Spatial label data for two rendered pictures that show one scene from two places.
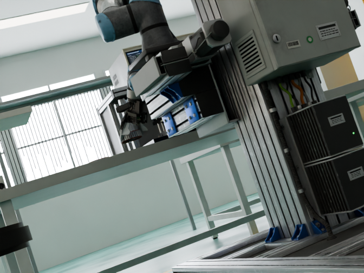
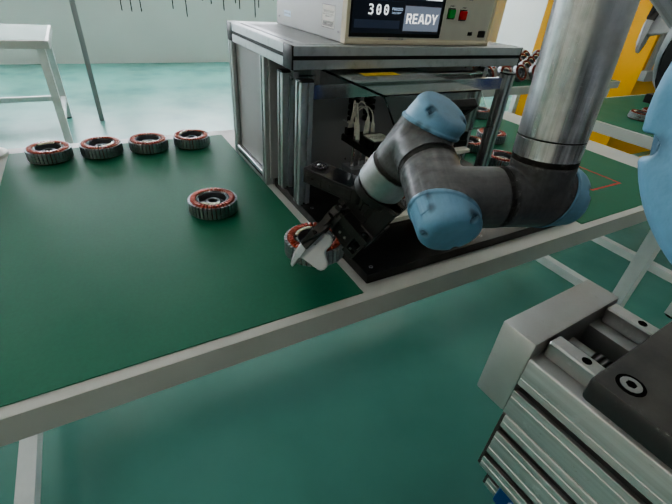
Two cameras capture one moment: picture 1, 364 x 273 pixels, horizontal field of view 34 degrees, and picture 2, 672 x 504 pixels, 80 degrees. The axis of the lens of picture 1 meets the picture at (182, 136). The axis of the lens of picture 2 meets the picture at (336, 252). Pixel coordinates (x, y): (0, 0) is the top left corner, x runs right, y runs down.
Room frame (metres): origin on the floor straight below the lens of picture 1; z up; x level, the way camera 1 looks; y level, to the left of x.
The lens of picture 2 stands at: (2.21, 0.31, 1.22)
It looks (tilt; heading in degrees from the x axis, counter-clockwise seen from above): 34 degrees down; 349
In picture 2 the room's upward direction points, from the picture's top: 5 degrees clockwise
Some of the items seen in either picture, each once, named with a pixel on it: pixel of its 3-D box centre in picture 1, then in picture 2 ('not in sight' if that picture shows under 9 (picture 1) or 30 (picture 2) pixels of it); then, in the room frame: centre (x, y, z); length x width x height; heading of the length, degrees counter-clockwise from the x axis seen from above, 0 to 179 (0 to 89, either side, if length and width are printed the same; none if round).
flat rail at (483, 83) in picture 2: not in sight; (418, 86); (3.20, -0.05, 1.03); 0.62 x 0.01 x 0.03; 111
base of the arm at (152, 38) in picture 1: (157, 40); not in sight; (2.29, -0.03, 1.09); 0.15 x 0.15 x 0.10
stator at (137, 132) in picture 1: (130, 136); (314, 243); (2.82, 0.23, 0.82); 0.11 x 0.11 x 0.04
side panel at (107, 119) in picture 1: (114, 136); (252, 111); (3.36, 0.36, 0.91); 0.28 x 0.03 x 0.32; 21
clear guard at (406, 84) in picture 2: not in sight; (400, 95); (3.07, 0.04, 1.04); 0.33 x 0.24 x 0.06; 21
